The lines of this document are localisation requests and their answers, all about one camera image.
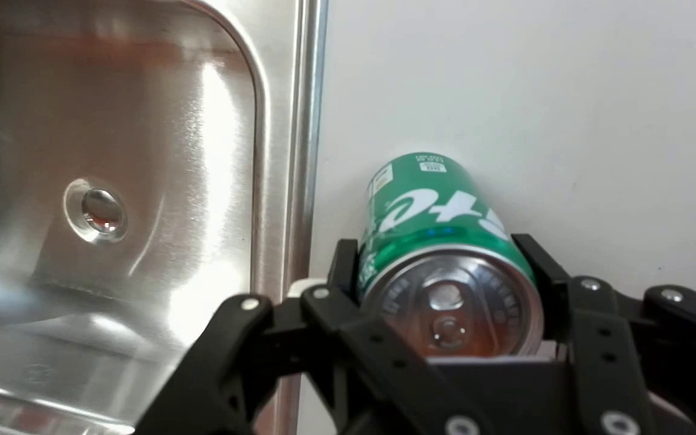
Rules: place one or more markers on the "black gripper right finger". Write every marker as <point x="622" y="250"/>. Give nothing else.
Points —
<point x="632" y="358"/>

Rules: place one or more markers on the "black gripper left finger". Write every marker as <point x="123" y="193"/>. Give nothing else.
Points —
<point x="367" y="376"/>

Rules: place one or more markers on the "green soda can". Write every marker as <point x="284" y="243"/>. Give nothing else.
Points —
<point x="442" y="269"/>

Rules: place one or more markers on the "sink drain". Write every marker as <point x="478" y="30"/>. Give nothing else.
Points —
<point x="96" y="214"/>

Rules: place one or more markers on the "stainless steel sink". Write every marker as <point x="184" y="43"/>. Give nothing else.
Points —
<point x="156" y="157"/>

